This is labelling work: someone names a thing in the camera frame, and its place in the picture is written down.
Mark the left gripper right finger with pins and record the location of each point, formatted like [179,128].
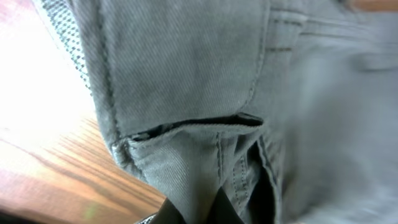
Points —
[222,211]

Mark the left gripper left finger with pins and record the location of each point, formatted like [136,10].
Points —
[167,214]

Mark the grey shorts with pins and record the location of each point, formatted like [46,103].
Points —
[289,106]

